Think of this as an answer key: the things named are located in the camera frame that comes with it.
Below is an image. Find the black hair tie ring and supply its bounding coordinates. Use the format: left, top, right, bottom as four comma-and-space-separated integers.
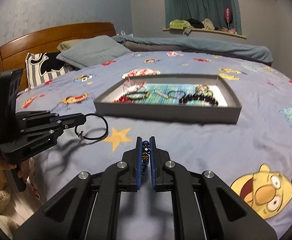
74, 113, 109, 141

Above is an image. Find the red bead ornament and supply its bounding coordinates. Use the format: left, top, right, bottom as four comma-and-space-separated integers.
113, 96, 134, 103

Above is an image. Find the pink cord tassel bracelet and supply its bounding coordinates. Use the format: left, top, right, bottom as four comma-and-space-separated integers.
121, 77, 149, 93

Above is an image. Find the blue crystal bead bracelet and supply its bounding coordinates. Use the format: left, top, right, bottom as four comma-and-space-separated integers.
140, 141, 151, 181

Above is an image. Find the dark red bead bracelet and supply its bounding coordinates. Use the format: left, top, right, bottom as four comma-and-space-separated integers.
121, 90, 151, 100

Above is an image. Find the pearl bar hair clip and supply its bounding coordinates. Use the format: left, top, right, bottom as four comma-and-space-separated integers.
154, 89, 169, 99

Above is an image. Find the large dark bead bracelet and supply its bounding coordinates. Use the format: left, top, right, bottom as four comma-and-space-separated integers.
178, 90, 220, 107

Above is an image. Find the green gold bangle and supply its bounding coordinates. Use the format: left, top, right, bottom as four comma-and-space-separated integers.
167, 89, 186, 100

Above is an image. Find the gold wreath hair clip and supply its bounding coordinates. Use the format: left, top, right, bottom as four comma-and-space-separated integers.
195, 83, 209, 94

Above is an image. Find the left hand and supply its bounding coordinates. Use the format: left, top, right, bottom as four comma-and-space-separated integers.
0, 154, 34, 190

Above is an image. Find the striped black white pillow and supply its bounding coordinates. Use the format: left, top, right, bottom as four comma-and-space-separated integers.
25, 53, 73, 89

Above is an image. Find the wooden headboard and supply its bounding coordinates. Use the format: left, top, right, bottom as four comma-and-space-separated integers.
0, 22, 117, 91

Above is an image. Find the grey blue pillow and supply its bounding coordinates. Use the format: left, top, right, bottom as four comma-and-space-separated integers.
56, 35, 131, 69

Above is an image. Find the blue cartoon bedspread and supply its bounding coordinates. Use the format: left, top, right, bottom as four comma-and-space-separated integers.
16, 51, 292, 237

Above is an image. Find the grey shallow cardboard box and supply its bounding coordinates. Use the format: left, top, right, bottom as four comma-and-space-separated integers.
94, 74, 242, 124

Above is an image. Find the green cloth on sill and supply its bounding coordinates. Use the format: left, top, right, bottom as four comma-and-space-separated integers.
169, 20, 193, 30

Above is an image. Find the teal folded blanket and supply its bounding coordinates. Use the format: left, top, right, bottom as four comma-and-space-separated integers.
113, 35, 273, 66

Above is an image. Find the black cloth on sill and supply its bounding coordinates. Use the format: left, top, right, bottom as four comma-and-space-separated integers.
187, 18, 205, 29

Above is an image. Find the wooden window sill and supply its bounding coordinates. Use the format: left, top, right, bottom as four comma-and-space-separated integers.
162, 28, 247, 40

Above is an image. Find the beige cloth on sill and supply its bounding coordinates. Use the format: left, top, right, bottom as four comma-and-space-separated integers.
202, 18, 215, 30

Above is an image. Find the teal window curtain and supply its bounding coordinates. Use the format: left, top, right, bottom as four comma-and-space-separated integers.
164, 0, 242, 35

